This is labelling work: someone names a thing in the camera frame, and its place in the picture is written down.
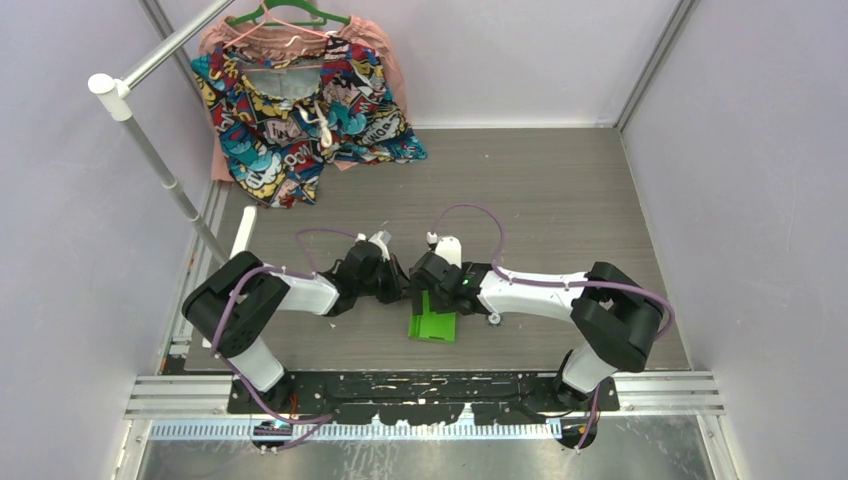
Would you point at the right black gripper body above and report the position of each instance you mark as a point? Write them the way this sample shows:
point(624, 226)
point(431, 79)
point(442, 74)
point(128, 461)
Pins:
point(439, 303)

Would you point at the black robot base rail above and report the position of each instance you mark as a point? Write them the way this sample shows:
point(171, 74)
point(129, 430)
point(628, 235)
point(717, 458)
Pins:
point(423, 397)

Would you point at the metal clothes rack pole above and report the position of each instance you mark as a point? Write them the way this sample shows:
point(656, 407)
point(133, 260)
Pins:
point(113, 93)

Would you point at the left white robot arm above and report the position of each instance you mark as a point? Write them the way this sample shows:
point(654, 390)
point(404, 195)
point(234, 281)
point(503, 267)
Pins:
point(233, 306)

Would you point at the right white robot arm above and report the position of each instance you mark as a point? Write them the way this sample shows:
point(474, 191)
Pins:
point(619, 321)

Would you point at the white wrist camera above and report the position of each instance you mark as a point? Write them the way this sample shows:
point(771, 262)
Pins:
point(381, 239)
point(447, 247)

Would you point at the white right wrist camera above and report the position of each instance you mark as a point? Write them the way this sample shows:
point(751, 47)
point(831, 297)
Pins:
point(447, 247)

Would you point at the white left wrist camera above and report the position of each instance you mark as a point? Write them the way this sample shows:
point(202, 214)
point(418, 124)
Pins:
point(381, 239)

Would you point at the colorful patterned shirt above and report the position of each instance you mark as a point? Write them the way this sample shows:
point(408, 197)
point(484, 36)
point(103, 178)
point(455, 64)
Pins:
point(284, 104)

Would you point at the green clothes hanger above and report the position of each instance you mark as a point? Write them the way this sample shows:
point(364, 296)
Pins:
point(299, 13)

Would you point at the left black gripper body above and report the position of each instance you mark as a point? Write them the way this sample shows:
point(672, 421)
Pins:
point(386, 285)

